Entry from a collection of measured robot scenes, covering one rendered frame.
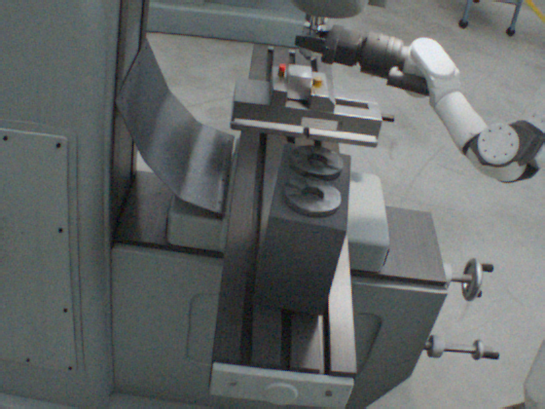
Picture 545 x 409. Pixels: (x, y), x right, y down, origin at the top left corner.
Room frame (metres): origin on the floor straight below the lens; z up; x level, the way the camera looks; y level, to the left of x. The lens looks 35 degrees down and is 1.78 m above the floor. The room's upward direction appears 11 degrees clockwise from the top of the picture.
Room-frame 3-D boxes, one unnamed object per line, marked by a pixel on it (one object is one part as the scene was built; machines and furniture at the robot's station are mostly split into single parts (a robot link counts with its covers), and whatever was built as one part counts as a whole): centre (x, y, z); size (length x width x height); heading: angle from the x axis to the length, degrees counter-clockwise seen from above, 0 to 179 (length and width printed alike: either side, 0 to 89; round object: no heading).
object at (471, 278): (1.38, -0.50, 0.66); 0.16 x 0.12 x 0.12; 95
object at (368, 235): (1.33, 0.00, 0.82); 0.50 x 0.35 x 0.12; 95
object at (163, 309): (1.33, -0.02, 0.46); 0.80 x 0.30 x 0.60; 95
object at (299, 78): (1.47, 0.01, 1.07); 0.06 x 0.05 x 0.06; 8
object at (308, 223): (0.95, -0.05, 1.06); 0.22 x 0.12 x 0.20; 0
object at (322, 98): (1.48, -0.04, 1.05); 0.12 x 0.06 x 0.04; 8
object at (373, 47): (1.32, -0.09, 1.24); 0.13 x 0.12 x 0.10; 172
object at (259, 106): (1.47, -0.02, 1.02); 0.35 x 0.15 x 0.11; 98
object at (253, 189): (1.31, 0.00, 0.92); 1.24 x 0.23 x 0.08; 5
